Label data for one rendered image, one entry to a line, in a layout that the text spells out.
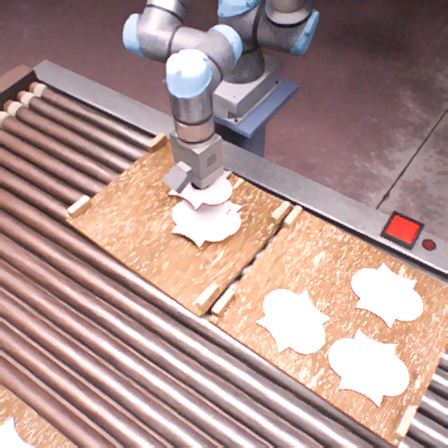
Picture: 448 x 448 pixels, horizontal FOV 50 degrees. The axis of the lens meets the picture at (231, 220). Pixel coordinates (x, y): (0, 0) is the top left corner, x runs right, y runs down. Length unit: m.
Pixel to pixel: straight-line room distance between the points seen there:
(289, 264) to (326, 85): 2.08
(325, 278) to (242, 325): 0.21
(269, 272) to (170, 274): 0.21
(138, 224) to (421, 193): 1.69
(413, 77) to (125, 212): 2.36
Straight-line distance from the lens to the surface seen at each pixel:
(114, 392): 0.99
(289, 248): 1.08
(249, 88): 1.43
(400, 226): 1.17
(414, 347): 1.02
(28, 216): 1.26
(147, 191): 1.20
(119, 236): 1.13
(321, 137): 2.69
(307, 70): 3.14
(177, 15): 0.99
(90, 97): 1.53
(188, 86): 0.83
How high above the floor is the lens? 1.83
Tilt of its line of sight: 53 degrees down
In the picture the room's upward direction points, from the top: 2 degrees counter-clockwise
